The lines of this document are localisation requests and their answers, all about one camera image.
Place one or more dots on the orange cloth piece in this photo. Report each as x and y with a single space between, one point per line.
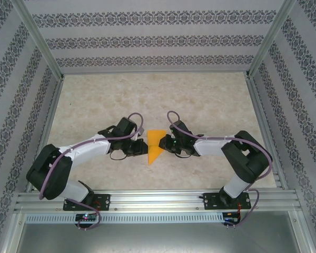
154 135

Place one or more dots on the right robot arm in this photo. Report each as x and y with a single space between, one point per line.
210 146

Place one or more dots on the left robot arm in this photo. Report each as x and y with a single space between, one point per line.
89 149

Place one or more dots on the small controller board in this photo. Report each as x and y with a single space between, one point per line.
85 217
230 217

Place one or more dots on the grey metal shelf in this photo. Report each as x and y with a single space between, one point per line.
158 239

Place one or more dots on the long aluminium mounting rail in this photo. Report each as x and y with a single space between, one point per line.
152 200

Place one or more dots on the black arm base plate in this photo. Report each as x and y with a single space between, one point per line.
105 203
209 201

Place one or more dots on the aluminium side rail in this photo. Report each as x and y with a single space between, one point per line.
44 131
266 131

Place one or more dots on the slanted aluminium frame post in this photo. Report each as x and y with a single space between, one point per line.
37 37
272 37

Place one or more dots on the aluminium corner post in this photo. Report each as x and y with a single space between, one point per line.
304 237
11 237

